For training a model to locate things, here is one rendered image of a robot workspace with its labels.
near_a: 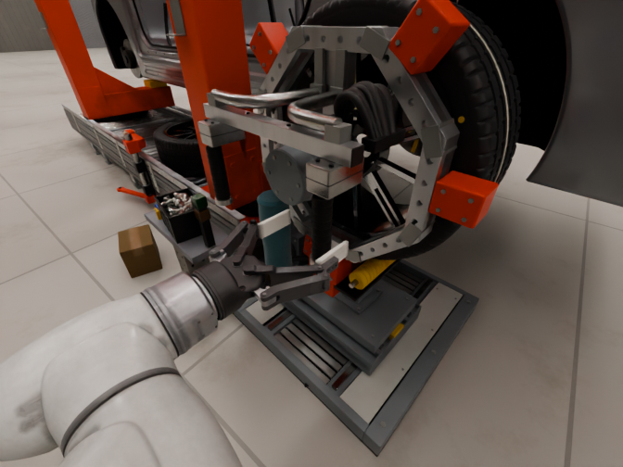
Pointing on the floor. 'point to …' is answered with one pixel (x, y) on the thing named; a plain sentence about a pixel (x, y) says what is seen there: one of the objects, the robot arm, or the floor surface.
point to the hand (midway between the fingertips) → (311, 233)
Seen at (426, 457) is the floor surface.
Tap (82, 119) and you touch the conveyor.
